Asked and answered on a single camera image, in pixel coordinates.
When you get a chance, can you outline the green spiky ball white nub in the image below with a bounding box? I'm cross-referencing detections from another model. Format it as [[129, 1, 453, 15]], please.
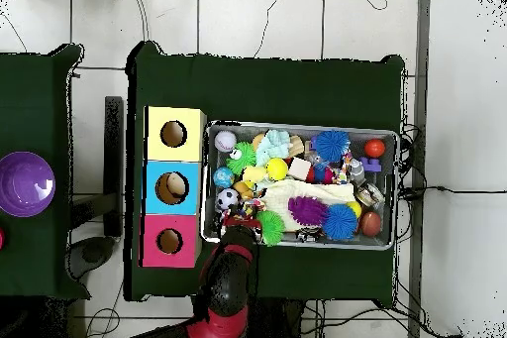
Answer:
[[255, 209, 286, 247]]

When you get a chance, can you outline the wooden box with three holes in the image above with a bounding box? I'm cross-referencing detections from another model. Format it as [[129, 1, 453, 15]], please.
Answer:
[[140, 106, 208, 269]]

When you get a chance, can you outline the shallow mesh bin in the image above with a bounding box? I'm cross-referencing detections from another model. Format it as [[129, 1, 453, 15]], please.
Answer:
[[200, 119, 399, 251]]

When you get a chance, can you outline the black and white soccer ball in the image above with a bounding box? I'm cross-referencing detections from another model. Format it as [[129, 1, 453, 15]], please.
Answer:
[[216, 187, 242, 212]]

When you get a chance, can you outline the blue globe ball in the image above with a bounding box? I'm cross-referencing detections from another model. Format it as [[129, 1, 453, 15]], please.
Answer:
[[212, 167, 236, 189]]

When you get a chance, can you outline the yellow tennis ball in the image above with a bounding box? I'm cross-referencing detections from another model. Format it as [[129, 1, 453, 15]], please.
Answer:
[[265, 157, 289, 181]]

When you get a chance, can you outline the purple spiky toy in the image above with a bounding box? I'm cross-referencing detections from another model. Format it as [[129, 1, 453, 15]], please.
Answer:
[[287, 195, 329, 227]]

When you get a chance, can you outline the green spiky ball with eyes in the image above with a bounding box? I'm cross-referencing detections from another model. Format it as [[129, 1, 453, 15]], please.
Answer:
[[226, 141, 257, 176]]

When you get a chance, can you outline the cream muslin cloth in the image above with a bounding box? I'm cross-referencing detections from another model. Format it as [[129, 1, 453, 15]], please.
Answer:
[[258, 177, 356, 233]]

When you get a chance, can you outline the mint green cloth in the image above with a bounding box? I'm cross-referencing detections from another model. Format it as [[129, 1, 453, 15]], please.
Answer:
[[254, 128, 292, 167]]

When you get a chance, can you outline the blue spiky ball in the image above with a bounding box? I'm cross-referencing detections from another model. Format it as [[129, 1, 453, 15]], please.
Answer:
[[314, 129, 352, 164], [322, 203, 359, 242]]

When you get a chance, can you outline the dark green table cloth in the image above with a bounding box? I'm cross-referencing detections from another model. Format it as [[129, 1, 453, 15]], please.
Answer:
[[124, 41, 406, 309]]

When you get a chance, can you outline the black upright panel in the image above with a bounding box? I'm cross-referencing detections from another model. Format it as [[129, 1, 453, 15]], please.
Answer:
[[103, 95, 125, 238]]

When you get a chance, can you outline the purple plastic bowl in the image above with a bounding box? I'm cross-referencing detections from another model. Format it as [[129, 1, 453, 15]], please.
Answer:
[[0, 150, 56, 218]]

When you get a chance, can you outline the dark green side-table cloth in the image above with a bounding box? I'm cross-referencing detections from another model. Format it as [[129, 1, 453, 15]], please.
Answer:
[[0, 44, 92, 300]]

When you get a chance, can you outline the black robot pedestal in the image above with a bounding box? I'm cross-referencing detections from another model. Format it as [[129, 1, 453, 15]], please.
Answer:
[[247, 297, 306, 338]]

